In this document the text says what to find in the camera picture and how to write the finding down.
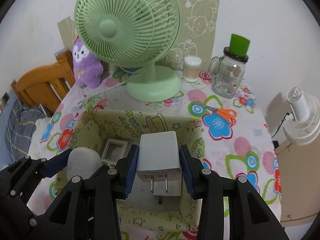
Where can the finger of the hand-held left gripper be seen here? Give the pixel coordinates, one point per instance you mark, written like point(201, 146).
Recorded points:
point(20, 205)
point(57, 160)

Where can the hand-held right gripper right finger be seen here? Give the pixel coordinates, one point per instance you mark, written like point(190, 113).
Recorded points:
point(186, 170)

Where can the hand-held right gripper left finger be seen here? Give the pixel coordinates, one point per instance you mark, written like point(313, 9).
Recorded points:
point(131, 170)

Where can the white oval device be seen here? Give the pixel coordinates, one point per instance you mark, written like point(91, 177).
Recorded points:
point(82, 160)

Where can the white remote control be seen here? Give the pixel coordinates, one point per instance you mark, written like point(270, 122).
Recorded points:
point(113, 150)

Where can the white plug charger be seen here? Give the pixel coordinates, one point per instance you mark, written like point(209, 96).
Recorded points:
point(158, 152)

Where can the yellow patterned storage box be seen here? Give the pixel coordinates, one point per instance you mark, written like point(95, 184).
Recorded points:
point(140, 125)

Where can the grey plaid pillow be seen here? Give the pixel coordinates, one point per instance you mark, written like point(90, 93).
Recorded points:
point(22, 122)

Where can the floral tablecloth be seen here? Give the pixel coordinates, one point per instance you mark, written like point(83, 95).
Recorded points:
point(237, 142)

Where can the orange scissors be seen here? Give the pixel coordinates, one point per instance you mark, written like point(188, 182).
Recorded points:
point(226, 113)

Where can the wooden bed headboard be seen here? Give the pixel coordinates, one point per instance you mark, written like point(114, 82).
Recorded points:
point(37, 80)

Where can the purple plush rabbit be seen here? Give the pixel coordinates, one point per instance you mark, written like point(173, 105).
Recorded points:
point(86, 67)

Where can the cotton swab container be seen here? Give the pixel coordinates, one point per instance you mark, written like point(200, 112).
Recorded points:
point(192, 70)

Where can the glass mug jar green lid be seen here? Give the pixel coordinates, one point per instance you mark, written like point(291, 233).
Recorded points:
point(227, 77)

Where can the beige wardrobe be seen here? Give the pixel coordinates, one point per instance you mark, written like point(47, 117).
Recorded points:
point(300, 180)

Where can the white standing fan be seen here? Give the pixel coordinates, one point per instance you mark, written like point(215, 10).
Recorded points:
point(300, 110)

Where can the green desk fan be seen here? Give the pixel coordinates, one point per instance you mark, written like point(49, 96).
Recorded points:
point(112, 27)

